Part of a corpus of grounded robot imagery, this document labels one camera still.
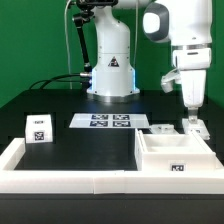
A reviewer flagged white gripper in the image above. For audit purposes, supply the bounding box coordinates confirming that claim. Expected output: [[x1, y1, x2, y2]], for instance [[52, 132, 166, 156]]
[[172, 48, 211, 123]]

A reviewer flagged white door panel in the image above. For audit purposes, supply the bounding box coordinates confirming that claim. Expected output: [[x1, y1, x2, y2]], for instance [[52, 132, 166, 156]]
[[150, 124, 177, 134], [182, 118, 210, 140]]

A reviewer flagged white cabinet body box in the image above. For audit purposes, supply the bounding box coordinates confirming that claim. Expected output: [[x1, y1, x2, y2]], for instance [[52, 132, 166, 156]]
[[134, 130, 224, 172]]

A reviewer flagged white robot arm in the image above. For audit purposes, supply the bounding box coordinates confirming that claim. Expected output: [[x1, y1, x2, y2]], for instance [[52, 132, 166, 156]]
[[88, 0, 212, 124]]

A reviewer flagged small white cabinet top block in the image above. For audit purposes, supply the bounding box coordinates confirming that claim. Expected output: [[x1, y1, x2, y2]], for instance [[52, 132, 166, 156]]
[[25, 114, 53, 143]]

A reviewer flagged white marker sheet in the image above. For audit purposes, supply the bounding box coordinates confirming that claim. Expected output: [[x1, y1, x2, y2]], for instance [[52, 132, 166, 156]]
[[69, 113, 150, 129]]

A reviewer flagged white U-shaped fence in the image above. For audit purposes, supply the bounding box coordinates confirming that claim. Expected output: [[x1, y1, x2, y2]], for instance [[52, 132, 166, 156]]
[[0, 138, 224, 194]]

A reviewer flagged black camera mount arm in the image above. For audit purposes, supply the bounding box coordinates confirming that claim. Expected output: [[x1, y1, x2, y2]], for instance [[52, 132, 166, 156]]
[[73, 0, 118, 73]]

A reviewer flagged black cable bundle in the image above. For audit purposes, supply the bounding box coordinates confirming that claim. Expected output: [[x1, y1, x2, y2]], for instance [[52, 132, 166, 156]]
[[29, 73, 92, 90]]

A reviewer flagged white cable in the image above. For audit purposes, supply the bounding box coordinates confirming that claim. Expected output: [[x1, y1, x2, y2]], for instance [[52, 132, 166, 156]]
[[64, 0, 74, 90]]

